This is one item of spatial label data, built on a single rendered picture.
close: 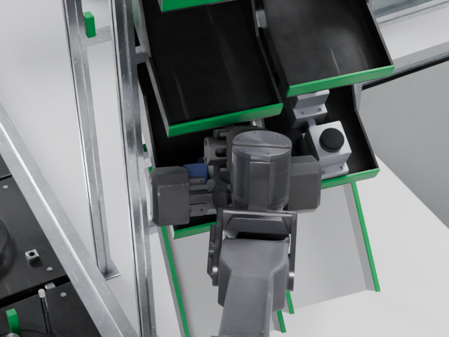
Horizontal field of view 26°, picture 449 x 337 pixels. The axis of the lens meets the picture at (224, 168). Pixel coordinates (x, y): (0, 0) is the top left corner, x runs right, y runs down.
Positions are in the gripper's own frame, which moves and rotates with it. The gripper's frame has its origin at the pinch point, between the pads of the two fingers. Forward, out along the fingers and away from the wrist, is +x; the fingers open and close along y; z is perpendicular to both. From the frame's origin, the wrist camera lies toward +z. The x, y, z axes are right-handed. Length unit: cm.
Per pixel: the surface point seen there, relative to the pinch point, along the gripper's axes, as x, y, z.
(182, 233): 2.3, 4.8, -8.6
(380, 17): 92, -53, -11
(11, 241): 34.2, 25.6, -25.2
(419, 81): 87, -61, -24
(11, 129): 61, 25, -18
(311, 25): 9.7, -12.2, 13.7
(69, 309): 19.6, 18.2, -28.9
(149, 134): 9.8, 7.5, 1.2
